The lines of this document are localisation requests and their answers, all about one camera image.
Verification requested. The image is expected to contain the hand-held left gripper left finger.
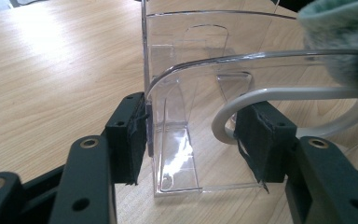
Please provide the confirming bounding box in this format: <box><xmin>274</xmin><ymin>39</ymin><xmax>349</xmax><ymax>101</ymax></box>
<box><xmin>102</xmin><ymin>91</ymin><xmax>152</xmax><ymax>187</ymax></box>

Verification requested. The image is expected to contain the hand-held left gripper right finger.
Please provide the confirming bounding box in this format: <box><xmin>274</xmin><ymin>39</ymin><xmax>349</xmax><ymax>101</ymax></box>
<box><xmin>232</xmin><ymin>100</ymin><xmax>299</xmax><ymax>194</ymax></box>

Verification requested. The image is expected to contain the clear plastic organizer box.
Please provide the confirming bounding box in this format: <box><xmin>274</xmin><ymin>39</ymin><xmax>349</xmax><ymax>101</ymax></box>
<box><xmin>140</xmin><ymin>0</ymin><xmax>358</xmax><ymax>199</ymax></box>

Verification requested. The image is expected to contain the light blue cloth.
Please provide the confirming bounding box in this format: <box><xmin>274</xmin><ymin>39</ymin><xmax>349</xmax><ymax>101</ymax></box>
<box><xmin>296</xmin><ymin>0</ymin><xmax>358</xmax><ymax>92</ymax></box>

